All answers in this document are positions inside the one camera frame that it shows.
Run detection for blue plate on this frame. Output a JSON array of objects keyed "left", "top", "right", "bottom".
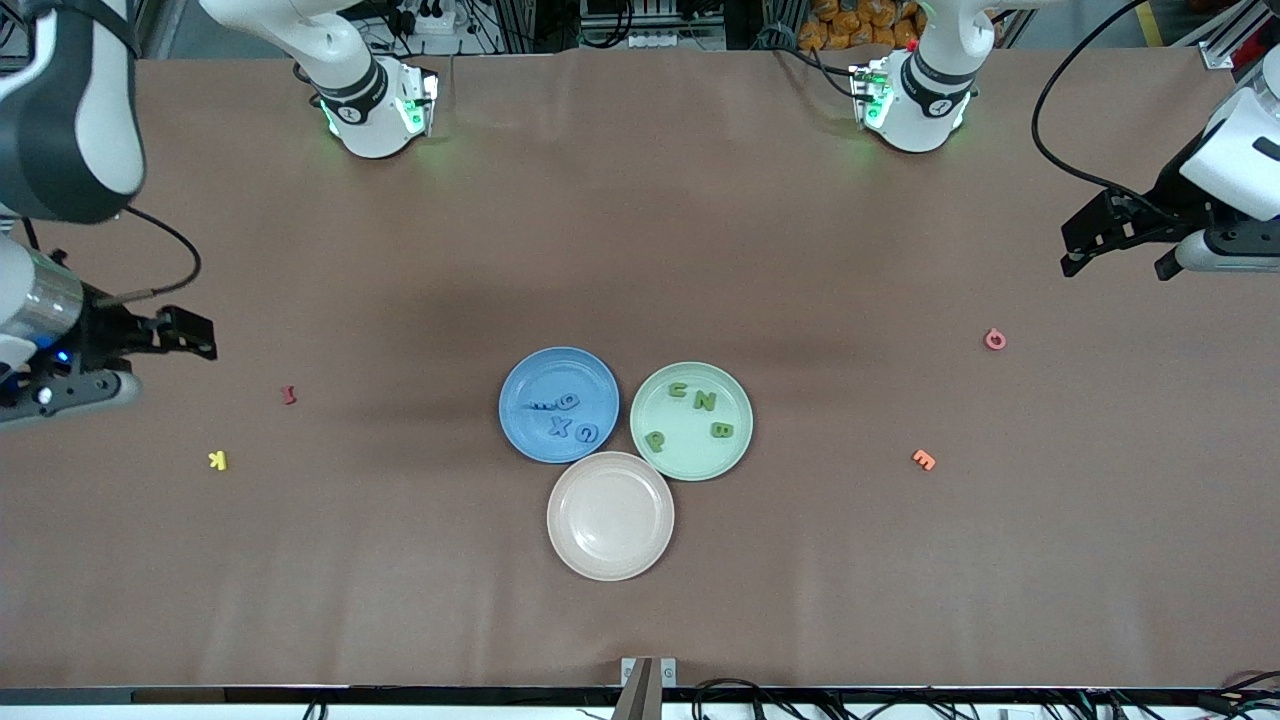
[{"left": 498, "top": 346, "right": 621, "bottom": 464}]

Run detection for brown paper table cover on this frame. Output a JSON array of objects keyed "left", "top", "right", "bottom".
[{"left": 0, "top": 45, "right": 1280, "bottom": 693}]

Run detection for grey-brown upright post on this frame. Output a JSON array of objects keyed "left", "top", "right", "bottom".
[{"left": 612, "top": 657, "right": 656, "bottom": 720}]

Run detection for green plate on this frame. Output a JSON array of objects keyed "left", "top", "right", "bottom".
[{"left": 629, "top": 361, "right": 754, "bottom": 482}]

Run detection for aluminium frame profile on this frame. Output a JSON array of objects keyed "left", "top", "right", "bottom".
[{"left": 1200, "top": 0, "right": 1280, "bottom": 71}]

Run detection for grey metal bracket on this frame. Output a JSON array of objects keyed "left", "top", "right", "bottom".
[{"left": 620, "top": 657, "right": 678, "bottom": 689}]

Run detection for black left base cable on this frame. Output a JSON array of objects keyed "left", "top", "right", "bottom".
[{"left": 775, "top": 45, "right": 861, "bottom": 101}]

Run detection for orange packets pile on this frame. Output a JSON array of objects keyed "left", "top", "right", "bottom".
[{"left": 800, "top": 0, "right": 926, "bottom": 51}]

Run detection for white power strip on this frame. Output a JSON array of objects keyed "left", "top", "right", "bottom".
[{"left": 385, "top": 0, "right": 461, "bottom": 36}]

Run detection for pink plate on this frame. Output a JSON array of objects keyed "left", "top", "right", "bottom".
[{"left": 546, "top": 451, "right": 676, "bottom": 582}]

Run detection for black looped cable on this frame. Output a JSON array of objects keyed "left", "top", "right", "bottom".
[{"left": 690, "top": 678, "right": 776, "bottom": 720}]

